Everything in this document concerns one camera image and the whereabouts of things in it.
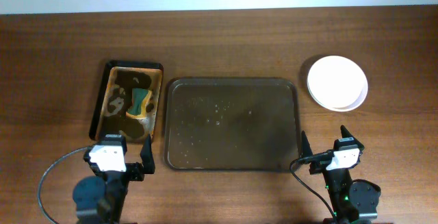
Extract small black soapy tray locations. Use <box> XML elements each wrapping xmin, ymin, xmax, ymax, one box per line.
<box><xmin>89</xmin><ymin>60</ymin><xmax>164</xmax><ymax>143</ymax></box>

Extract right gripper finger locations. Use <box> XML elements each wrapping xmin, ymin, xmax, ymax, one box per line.
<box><xmin>300</xmin><ymin>130</ymin><xmax>313</xmax><ymax>158</ymax></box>
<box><xmin>340</xmin><ymin>125</ymin><xmax>353</xmax><ymax>138</ymax></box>

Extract large brown serving tray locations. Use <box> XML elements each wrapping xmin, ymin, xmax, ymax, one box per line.
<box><xmin>164</xmin><ymin>77</ymin><xmax>302</xmax><ymax>172</ymax></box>

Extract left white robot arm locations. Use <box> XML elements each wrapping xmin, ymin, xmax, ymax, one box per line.
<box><xmin>73</xmin><ymin>134</ymin><xmax>155</xmax><ymax>223</ymax></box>

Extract white plate ketchup streaks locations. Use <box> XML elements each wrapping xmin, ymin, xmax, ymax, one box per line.
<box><xmin>306</xmin><ymin>55</ymin><xmax>368</xmax><ymax>112</ymax></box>

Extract green yellow sponge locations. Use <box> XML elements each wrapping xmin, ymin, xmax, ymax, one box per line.
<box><xmin>126</xmin><ymin>88</ymin><xmax>153</xmax><ymax>119</ymax></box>

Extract left black cable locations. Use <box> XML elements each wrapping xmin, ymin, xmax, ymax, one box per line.
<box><xmin>36</xmin><ymin>146</ymin><xmax>93</xmax><ymax>224</ymax></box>

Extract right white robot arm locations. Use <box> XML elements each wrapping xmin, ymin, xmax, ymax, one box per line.
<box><xmin>290</xmin><ymin>125</ymin><xmax>381</xmax><ymax>224</ymax></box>

